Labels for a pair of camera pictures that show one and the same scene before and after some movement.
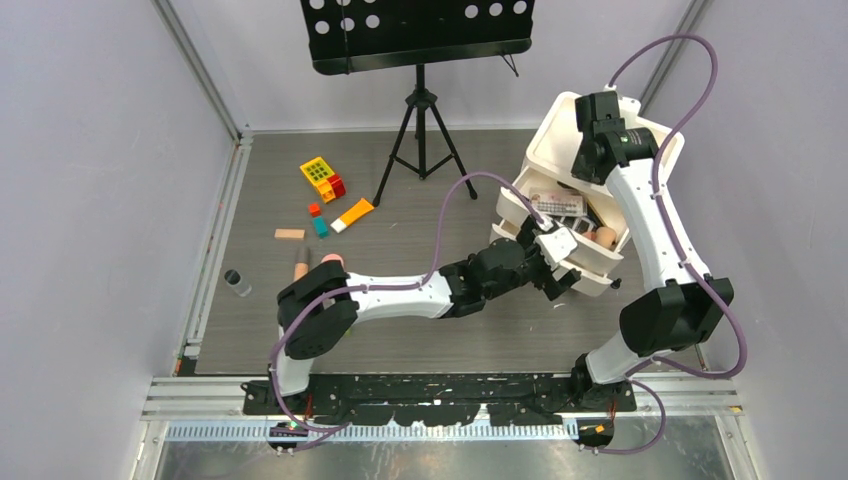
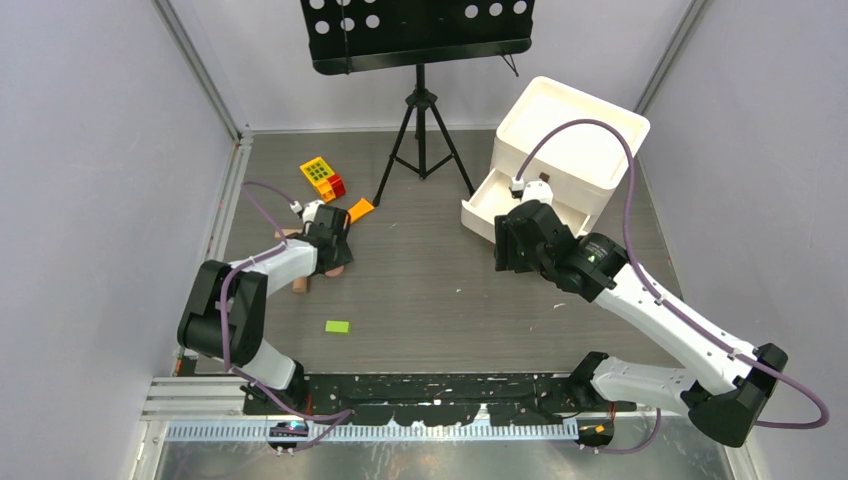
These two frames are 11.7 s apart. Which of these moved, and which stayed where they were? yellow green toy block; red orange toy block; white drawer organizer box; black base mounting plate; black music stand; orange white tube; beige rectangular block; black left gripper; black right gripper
Moved: black left gripper; black right gripper; white drawer organizer box
Stayed: orange white tube; beige rectangular block; black base mounting plate; yellow green toy block; black music stand; red orange toy block
